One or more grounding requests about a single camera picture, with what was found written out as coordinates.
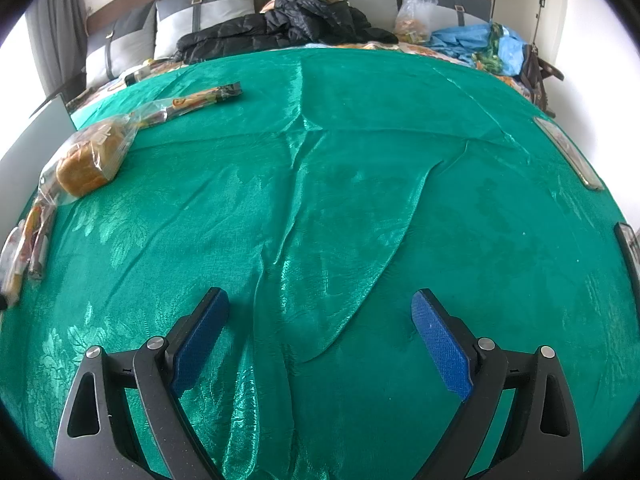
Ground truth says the yellow brown snack packet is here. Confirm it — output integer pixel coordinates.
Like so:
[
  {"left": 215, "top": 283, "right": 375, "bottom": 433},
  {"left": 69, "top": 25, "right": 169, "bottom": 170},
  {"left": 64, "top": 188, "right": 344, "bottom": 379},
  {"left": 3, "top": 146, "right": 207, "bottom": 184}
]
[{"left": 21, "top": 194, "right": 56, "bottom": 281}]

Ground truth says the clear biscuit pack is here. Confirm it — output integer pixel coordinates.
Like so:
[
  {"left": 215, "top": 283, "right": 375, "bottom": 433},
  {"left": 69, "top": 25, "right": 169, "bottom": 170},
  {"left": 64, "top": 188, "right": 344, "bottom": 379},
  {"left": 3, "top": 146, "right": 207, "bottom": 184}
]
[{"left": 1, "top": 220, "right": 30, "bottom": 310}]

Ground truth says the clear plastic bag of snacks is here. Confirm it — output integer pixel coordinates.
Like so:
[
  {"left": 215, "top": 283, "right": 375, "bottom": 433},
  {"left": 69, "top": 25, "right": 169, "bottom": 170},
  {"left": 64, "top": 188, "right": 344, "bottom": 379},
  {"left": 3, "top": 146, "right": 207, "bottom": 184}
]
[{"left": 394, "top": 0, "right": 438, "bottom": 44}]

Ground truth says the patterned-case smartphone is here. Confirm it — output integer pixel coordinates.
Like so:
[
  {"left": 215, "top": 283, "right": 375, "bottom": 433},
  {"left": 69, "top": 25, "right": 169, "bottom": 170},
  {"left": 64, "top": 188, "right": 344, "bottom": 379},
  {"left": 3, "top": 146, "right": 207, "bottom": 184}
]
[{"left": 534, "top": 117, "right": 604, "bottom": 191}]

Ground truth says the bagged bread loaf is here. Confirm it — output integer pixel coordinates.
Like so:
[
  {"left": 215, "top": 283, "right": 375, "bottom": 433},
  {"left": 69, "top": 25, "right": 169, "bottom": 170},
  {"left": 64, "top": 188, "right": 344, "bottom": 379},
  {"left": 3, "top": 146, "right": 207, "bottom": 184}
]
[{"left": 38, "top": 114, "right": 139, "bottom": 205}]

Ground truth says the white storage box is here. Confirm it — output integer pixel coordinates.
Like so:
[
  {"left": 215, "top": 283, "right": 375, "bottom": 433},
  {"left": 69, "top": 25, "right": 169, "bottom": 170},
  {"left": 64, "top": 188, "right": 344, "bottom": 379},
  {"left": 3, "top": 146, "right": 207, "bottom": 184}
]
[{"left": 0, "top": 96, "right": 76, "bottom": 240}]

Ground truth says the green satin bedspread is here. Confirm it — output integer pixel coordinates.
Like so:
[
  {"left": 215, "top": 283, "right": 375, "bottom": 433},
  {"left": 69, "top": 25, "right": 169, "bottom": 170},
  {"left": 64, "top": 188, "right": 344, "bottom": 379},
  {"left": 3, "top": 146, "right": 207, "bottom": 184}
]
[{"left": 1, "top": 49, "right": 639, "bottom": 479}]

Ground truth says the wooden chair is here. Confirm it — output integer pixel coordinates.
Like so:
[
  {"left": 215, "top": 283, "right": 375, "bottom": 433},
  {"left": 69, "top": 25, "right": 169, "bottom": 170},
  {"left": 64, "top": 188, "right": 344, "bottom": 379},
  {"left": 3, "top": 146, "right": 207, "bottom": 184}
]
[{"left": 520, "top": 44, "right": 564, "bottom": 118}]

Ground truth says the long black-tipped snack pack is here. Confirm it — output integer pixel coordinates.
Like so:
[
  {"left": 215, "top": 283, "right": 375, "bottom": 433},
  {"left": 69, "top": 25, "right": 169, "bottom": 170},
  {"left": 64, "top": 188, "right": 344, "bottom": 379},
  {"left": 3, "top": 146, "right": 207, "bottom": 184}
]
[{"left": 134, "top": 82, "right": 242, "bottom": 128}]

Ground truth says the blue cloth pile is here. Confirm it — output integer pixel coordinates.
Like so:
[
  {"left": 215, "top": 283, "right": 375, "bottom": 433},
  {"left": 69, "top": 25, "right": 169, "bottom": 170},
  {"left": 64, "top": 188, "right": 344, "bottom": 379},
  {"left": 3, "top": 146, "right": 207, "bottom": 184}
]
[{"left": 426, "top": 22, "right": 526, "bottom": 77}]

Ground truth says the far left grey pillow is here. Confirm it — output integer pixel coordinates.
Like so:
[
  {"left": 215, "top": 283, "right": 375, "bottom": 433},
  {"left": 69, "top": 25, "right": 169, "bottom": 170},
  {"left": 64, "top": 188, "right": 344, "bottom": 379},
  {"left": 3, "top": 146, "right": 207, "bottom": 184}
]
[{"left": 85, "top": 1, "right": 156, "bottom": 88}]

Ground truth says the grey curtain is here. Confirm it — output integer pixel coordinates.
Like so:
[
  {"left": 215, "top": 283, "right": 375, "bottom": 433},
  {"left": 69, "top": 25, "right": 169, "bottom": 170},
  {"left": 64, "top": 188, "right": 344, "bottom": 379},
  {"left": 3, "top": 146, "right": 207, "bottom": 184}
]
[{"left": 25, "top": 0, "right": 87, "bottom": 102}]

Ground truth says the far right grey pillow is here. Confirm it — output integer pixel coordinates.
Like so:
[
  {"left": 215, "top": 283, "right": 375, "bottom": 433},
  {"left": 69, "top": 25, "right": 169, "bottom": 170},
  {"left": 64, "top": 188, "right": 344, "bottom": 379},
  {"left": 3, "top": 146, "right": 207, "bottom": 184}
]
[{"left": 431, "top": 0, "right": 491, "bottom": 30}]

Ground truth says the black puffer jacket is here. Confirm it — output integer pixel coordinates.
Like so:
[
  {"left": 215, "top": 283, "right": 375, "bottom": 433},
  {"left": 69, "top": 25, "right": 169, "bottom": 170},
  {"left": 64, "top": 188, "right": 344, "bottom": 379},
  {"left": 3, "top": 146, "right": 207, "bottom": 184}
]
[{"left": 174, "top": 0, "right": 398, "bottom": 65}]

